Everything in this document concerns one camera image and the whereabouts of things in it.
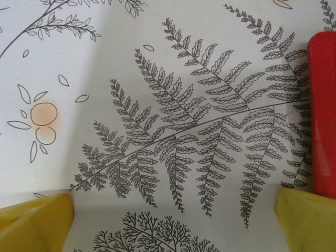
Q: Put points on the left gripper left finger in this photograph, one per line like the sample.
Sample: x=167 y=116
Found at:
x=34 y=225

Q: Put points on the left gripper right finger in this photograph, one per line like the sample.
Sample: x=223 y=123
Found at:
x=309 y=223

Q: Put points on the red card holder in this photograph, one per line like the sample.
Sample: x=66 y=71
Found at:
x=324 y=105

